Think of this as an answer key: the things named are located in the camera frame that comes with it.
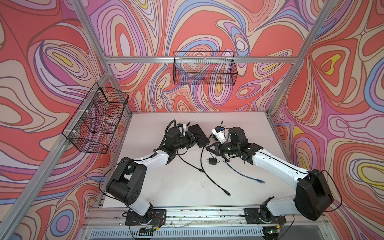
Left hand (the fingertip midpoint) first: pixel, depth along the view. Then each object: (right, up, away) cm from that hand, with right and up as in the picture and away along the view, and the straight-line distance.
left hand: (203, 135), depth 81 cm
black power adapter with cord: (+6, -17, +10) cm, 20 cm away
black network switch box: (-1, -2, -1) cm, 3 cm away
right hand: (+2, -9, -2) cm, 9 cm away
